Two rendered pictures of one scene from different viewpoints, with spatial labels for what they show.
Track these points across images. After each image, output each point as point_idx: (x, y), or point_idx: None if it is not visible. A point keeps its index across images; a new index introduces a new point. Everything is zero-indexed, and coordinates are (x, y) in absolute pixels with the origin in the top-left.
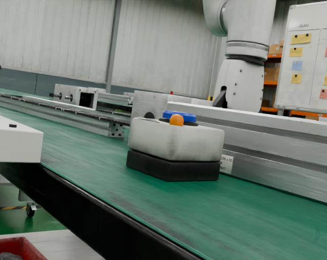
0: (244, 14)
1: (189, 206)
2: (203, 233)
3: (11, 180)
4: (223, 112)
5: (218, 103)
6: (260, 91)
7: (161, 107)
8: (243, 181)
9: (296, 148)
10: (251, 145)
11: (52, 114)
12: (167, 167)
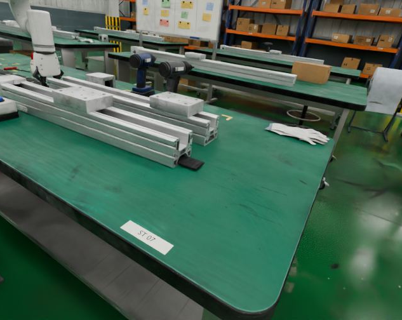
0: (34, 31)
1: None
2: None
3: None
4: (18, 91)
5: (35, 74)
6: (57, 65)
7: None
8: (30, 115)
9: (39, 105)
10: (29, 103)
11: None
12: None
